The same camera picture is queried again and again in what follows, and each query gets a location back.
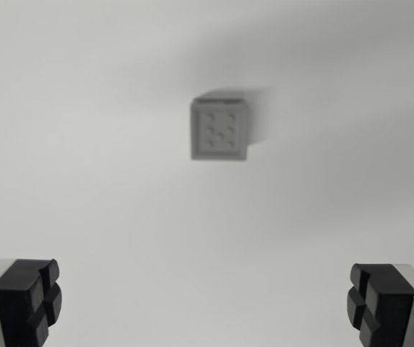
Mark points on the grey dice cube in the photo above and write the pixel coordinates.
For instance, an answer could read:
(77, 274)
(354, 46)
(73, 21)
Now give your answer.
(219, 132)

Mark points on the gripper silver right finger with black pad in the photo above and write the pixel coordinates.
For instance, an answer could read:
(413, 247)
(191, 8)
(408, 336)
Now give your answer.
(391, 307)

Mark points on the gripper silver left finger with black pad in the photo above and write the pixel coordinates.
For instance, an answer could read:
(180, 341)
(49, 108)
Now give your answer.
(15, 307)

